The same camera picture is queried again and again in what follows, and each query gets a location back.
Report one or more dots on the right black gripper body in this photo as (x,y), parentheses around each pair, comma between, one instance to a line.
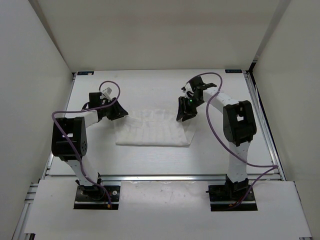
(192,103)

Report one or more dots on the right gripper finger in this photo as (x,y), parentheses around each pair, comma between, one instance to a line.
(181,105)
(184,115)

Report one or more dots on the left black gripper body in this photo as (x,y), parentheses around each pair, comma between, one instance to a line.
(109,110)

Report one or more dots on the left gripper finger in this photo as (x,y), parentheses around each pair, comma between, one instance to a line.
(117,115)
(119,111)

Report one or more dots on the white pleated skirt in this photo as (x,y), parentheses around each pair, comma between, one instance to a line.
(153,128)

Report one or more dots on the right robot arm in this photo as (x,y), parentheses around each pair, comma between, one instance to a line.
(239,128)

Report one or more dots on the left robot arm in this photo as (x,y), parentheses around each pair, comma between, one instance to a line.
(69,141)

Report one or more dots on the right blue corner label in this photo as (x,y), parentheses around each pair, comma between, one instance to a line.
(233,71)

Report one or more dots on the blue corner label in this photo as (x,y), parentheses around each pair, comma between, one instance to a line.
(85,73)
(233,71)

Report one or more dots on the left blue corner label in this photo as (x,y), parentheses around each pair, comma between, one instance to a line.
(85,73)

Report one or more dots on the white front cover board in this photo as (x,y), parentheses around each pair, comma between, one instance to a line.
(167,211)

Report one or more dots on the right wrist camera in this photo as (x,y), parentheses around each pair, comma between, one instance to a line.
(194,87)

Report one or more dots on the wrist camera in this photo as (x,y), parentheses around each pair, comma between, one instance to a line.
(194,87)
(97,98)

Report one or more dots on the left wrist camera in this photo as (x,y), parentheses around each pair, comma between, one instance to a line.
(97,98)

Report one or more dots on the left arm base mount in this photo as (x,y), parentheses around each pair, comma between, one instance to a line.
(95,198)

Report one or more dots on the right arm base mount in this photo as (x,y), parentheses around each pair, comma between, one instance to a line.
(232,196)

